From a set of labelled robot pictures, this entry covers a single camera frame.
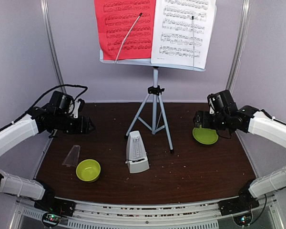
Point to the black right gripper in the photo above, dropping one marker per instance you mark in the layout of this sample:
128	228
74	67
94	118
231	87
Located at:
204	122

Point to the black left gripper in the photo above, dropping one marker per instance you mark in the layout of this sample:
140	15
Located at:
83	127

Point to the clear metronome cover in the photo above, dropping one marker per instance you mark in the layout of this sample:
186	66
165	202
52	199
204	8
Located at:
71	160

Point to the white folding music stand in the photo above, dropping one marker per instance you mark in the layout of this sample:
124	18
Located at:
159	120

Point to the white metronome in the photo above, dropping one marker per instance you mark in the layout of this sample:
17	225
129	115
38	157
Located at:
136	156

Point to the white sheet music page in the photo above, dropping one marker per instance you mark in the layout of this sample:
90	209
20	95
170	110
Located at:
182	32

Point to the red sheet music page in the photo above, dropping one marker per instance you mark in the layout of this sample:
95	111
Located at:
125	28

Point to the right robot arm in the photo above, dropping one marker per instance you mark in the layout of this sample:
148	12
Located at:
225	115

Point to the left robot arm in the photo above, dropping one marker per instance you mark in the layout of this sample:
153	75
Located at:
60	113

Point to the lime green plate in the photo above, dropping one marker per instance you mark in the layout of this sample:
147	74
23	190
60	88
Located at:
205	136

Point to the lime green bowl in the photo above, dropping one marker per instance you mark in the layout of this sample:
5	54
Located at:
88	170

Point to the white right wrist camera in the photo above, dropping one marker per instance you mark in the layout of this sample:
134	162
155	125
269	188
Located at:
211	101

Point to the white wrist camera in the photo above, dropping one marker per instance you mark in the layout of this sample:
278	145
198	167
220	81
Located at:
77	107
211	101

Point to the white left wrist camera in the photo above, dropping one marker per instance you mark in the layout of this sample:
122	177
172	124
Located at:
77	107

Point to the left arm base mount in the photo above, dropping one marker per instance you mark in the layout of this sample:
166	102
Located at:
52	204

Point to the aluminium front rail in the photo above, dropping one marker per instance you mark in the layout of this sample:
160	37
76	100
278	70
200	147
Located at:
195	215

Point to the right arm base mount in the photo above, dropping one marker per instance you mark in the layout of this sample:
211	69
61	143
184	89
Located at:
244	201

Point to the left aluminium corner post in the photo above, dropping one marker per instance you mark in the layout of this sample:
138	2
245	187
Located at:
54	58

